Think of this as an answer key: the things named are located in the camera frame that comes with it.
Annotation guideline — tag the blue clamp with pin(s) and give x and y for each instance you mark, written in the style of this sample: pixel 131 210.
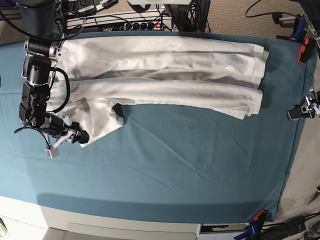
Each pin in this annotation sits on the blue clamp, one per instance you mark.
pixel 252 231
pixel 299 33

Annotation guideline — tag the blue clamp bottom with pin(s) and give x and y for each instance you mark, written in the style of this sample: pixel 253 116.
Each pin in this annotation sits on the blue clamp bottom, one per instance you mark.
pixel 252 231

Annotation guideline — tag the orange black clamp bottom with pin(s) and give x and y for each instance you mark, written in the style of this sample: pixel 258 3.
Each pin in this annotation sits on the orange black clamp bottom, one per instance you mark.
pixel 260 214

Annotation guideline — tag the orange black clamp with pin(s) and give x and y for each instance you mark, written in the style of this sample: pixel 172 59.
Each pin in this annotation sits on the orange black clamp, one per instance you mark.
pixel 260 214
pixel 306 50

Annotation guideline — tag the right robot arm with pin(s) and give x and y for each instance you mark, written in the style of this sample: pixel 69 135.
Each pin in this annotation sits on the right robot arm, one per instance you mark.
pixel 45 34

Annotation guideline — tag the black power strip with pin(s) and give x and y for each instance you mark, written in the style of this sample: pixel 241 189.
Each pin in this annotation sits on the black power strip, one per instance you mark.
pixel 139 26

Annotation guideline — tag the white T-shirt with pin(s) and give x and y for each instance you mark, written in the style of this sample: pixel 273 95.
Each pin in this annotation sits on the white T-shirt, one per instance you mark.
pixel 220 75

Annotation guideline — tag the blue clamp top right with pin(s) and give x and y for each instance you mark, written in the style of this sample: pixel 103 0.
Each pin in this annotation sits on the blue clamp top right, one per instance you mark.
pixel 299 33

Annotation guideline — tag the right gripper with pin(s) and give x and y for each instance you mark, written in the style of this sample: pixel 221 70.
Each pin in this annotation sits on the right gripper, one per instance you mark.
pixel 57 131

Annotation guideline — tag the teal table cloth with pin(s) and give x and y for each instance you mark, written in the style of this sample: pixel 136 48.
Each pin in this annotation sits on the teal table cloth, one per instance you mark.
pixel 168 163

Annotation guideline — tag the white drawer cabinet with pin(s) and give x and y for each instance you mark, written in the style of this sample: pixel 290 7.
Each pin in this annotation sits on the white drawer cabinet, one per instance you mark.
pixel 47 217

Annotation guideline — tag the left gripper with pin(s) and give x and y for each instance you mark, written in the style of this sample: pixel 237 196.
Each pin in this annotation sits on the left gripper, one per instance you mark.
pixel 308 108

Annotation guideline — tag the orange black clamp top right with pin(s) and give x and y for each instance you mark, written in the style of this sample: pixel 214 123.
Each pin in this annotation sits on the orange black clamp top right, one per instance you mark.
pixel 306 50

